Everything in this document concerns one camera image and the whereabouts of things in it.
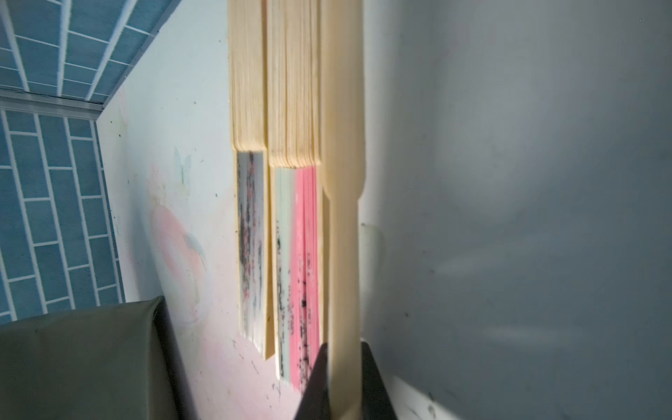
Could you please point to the brown folding fan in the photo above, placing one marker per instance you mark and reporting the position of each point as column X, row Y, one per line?
column 343, row 168

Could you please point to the black patterned bamboo folding fan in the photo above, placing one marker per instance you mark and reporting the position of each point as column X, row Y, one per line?
column 248, row 111

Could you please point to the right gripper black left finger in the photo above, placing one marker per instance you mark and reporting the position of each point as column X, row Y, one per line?
column 314, row 404

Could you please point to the pink folding fan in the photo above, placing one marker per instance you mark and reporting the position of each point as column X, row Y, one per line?
column 293, row 89

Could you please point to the olive green canvas tote bag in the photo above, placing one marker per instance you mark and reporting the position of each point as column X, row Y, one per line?
column 108, row 362

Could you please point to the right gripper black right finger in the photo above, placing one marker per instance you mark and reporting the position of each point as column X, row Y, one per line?
column 376, row 404

